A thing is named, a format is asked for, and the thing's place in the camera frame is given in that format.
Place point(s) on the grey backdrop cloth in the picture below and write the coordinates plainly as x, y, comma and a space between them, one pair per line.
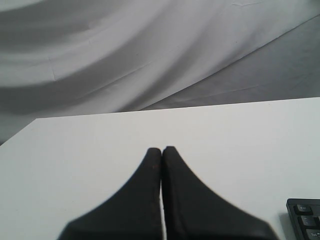
81, 57

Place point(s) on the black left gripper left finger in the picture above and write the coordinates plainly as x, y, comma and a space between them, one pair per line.
132, 213

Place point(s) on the black acer keyboard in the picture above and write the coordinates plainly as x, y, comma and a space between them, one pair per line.
304, 215

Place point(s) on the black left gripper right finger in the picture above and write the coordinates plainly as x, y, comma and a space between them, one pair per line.
192, 211

